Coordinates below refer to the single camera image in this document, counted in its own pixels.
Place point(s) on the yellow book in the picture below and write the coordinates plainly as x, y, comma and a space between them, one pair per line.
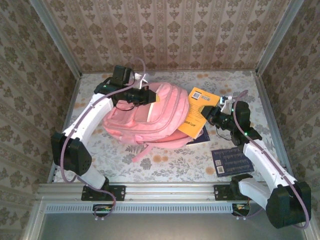
195, 112

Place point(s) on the pink school backpack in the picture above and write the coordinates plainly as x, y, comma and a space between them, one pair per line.
150, 125

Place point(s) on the navy floral notebook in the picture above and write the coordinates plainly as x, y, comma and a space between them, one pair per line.
200, 140

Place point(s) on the navy book with QR codes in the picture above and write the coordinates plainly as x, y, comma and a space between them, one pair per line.
232, 162

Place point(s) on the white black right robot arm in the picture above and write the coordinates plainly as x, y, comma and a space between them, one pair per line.
267, 160

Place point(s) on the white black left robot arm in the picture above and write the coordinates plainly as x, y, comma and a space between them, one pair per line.
85, 120

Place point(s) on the floral table cover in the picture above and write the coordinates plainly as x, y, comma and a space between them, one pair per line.
122, 178

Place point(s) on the black wiring connector block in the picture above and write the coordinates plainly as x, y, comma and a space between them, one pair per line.
102, 210
240, 210

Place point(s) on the grey metal panel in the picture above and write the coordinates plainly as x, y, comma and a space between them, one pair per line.
170, 227

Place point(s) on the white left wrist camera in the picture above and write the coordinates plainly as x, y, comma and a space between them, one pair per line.
141, 80

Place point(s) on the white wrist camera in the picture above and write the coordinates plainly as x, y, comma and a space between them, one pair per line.
141, 80
226, 103

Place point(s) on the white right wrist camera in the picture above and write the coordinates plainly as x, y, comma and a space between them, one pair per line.
226, 103

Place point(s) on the aluminium side rail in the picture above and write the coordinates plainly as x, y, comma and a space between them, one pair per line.
72, 100
266, 100

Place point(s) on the aluminium frame post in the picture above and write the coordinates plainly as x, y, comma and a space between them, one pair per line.
278, 37
58, 40

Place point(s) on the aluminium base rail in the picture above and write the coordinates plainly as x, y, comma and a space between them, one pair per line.
170, 191

